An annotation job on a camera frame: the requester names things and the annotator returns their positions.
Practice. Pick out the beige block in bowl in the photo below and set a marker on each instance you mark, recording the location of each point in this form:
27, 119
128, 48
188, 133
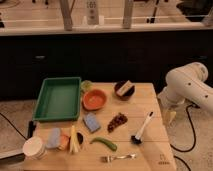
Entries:
127, 86

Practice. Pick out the green chili pepper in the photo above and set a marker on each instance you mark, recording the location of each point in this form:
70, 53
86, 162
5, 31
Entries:
106, 142

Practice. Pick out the black white dish brush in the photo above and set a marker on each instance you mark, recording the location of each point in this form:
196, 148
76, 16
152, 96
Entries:
136, 139

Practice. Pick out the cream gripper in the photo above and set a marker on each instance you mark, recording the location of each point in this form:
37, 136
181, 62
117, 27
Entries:
168, 114

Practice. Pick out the green plastic tray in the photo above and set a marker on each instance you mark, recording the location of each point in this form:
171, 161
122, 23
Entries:
58, 100

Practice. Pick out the dark brown bowl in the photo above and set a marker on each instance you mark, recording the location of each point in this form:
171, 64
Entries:
128, 94

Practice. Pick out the grey blue sponge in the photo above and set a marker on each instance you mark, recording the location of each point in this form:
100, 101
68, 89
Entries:
54, 138

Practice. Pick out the orange sponge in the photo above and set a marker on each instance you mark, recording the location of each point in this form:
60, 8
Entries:
64, 141

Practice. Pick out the orange bowl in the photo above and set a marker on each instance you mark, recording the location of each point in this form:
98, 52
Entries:
94, 99

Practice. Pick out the green lime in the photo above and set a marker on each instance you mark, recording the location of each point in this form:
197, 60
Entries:
86, 85

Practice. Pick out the dark purple grape bunch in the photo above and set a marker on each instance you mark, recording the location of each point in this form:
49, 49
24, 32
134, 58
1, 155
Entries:
118, 120

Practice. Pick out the white remote control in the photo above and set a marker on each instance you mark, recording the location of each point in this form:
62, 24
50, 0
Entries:
92, 12

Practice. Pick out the white paper cup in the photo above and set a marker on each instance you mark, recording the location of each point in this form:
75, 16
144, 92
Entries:
34, 148

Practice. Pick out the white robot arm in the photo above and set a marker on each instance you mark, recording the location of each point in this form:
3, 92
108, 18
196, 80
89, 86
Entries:
185, 83

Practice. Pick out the silver fork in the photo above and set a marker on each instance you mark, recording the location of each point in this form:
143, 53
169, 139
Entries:
108, 159

